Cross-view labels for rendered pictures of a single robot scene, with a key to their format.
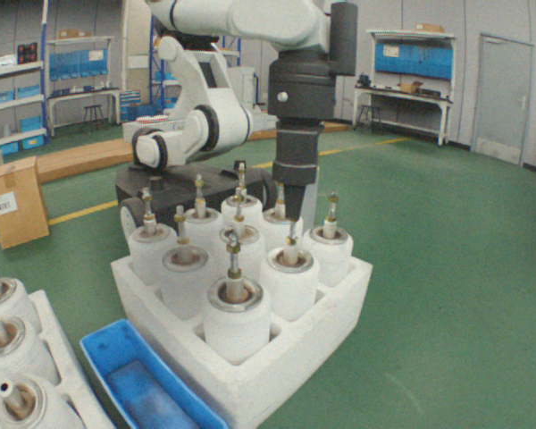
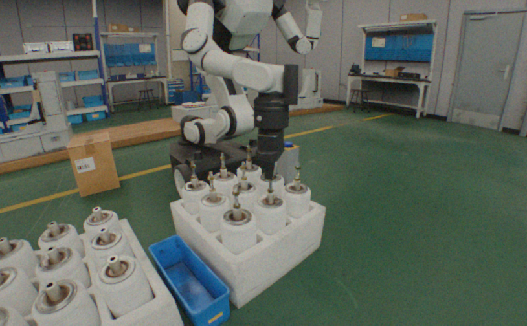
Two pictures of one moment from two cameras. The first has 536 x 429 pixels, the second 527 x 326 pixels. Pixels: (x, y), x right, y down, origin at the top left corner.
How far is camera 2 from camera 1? 22 cm
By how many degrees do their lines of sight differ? 6
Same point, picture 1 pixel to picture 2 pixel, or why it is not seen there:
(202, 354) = (219, 248)
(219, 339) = (228, 240)
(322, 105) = (279, 121)
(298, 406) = (276, 291)
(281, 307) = (264, 227)
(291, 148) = (264, 143)
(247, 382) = (240, 262)
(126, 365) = (174, 265)
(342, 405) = (303, 293)
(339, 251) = (300, 198)
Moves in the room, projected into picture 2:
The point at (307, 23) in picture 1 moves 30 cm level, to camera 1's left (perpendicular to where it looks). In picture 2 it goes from (268, 81) to (147, 87)
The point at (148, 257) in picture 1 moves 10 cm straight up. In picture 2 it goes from (193, 199) to (189, 171)
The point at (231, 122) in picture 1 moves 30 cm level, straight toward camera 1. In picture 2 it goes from (245, 118) to (240, 133)
